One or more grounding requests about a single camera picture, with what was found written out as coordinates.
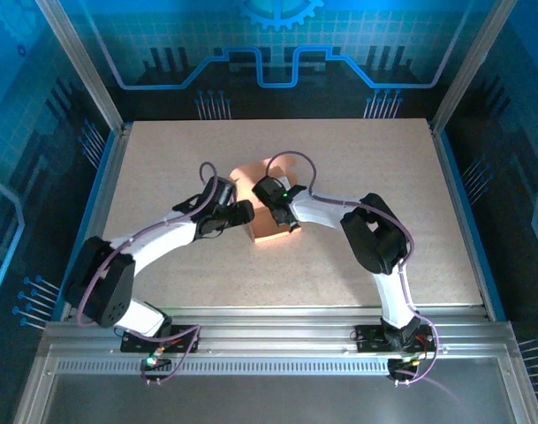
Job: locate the brown cardboard paper box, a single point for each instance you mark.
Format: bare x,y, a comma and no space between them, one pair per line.
266,229

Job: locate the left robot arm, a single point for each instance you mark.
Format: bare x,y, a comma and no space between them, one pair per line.
100,287

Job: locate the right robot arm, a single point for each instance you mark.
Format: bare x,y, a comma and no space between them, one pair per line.
374,234

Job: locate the circuit board with lights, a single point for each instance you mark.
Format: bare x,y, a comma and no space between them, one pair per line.
403,364
153,360

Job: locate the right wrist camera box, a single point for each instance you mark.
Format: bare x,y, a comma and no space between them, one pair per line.
285,181

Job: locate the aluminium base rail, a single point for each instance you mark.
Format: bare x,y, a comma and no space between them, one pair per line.
273,331

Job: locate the aluminium side rail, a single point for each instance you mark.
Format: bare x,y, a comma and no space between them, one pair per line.
105,199
456,199

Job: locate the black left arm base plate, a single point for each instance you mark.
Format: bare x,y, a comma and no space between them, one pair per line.
184,342

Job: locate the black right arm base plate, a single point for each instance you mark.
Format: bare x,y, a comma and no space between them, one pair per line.
370,342

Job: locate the aluminium frame post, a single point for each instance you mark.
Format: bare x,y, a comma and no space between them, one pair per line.
469,66
84,66

